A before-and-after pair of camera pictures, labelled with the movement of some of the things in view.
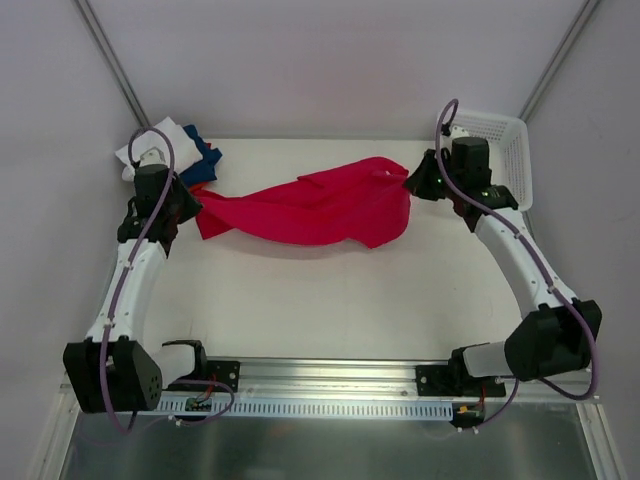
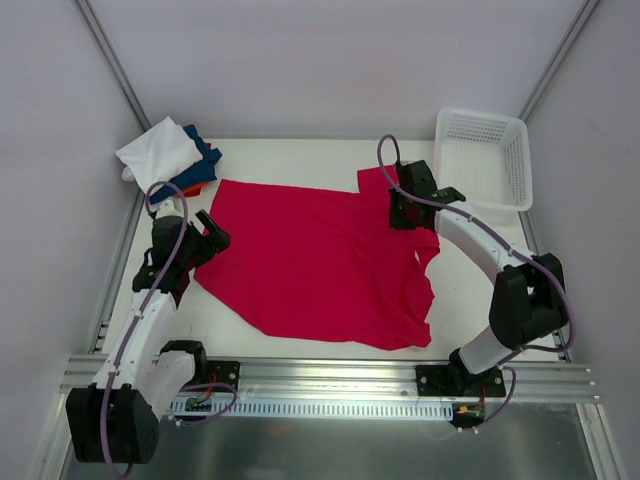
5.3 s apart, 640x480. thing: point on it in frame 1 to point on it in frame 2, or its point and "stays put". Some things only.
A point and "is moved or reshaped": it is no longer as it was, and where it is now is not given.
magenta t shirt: [362, 199] is moved or reshaped
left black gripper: [185, 203] to [210, 236]
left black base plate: [210, 376] stays put
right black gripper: [422, 179] to [401, 209]
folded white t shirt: [169, 137] stays put
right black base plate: [456, 381] stays put
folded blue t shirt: [203, 171] stays put
